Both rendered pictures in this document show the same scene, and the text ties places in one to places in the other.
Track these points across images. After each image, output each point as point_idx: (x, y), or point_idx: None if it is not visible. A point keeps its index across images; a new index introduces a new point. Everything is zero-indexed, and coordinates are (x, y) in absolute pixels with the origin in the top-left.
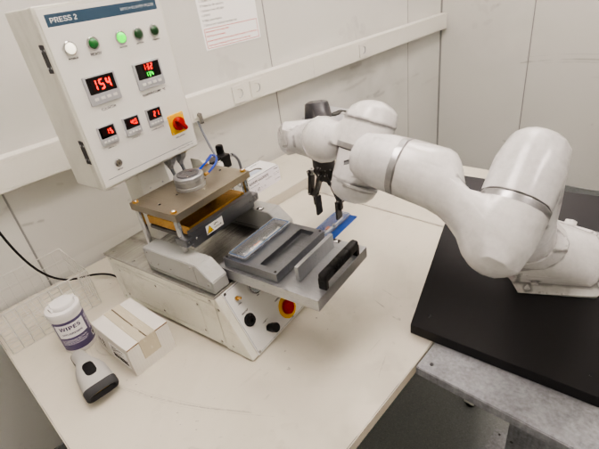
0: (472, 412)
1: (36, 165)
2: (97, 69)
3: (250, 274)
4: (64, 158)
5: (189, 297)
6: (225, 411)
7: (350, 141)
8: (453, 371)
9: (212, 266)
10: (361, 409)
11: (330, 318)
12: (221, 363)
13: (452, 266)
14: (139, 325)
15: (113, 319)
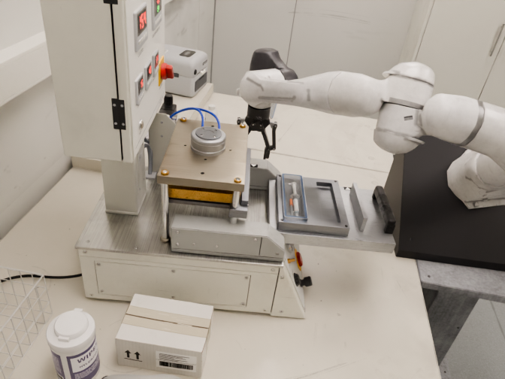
0: None
1: None
2: (139, 1)
3: (312, 234)
4: None
5: (237, 272)
6: (323, 371)
7: (411, 98)
8: (445, 277)
9: (275, 233)
10: (418, 325)
11: (329, 261)
12: (276, 331)
13: (418, 197)
14: (185, 320)
15: (143, 323)
